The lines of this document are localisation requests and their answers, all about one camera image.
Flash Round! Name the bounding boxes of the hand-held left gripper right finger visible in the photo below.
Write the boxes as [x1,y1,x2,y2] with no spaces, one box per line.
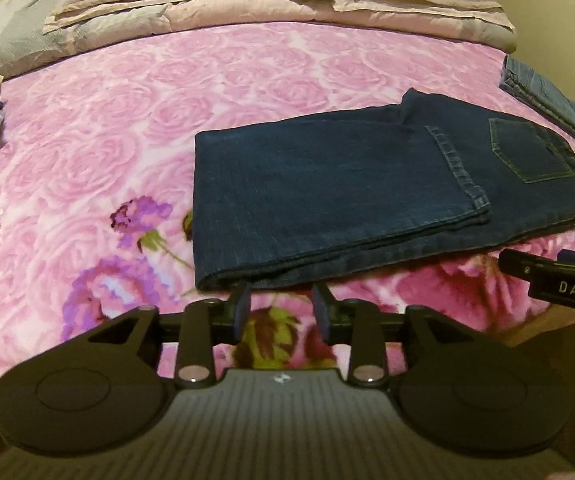
[312,281,476,390]

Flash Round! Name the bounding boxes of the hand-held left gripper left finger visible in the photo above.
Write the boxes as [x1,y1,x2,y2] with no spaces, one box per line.
[85,281,252,390]

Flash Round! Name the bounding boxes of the folded beige comforter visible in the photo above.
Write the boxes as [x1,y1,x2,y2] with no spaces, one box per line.
[0,0,518,81]

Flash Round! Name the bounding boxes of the pink floral blanket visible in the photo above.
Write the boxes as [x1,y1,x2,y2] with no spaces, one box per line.
[0,20,575,392]

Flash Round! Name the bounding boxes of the dark blue jeans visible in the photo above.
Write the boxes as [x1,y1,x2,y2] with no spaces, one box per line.
[192,87,575,291]

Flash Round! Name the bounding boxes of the light blue jeans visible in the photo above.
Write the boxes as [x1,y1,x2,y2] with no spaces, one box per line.
[498,55,575,157]

